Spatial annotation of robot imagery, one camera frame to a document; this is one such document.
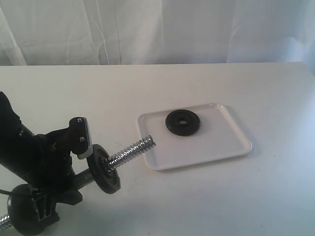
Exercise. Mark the black weight plate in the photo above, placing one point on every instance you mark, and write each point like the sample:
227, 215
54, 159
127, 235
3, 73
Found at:
107, 180
182, 122

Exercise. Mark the white plastic tray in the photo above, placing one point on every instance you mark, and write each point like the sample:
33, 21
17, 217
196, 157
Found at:
219, 137

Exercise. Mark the chrome dumbbell bar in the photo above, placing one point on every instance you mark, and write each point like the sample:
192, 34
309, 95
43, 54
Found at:
83, 175

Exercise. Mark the black plate beside nut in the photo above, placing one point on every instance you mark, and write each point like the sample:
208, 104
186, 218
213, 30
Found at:
20, 209

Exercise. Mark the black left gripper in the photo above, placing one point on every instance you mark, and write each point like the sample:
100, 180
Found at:
52, 170

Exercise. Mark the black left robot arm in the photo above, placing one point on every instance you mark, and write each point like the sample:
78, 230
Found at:
17, 144

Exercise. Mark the white curtain backdrop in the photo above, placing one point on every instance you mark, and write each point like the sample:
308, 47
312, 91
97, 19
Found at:
69, 32

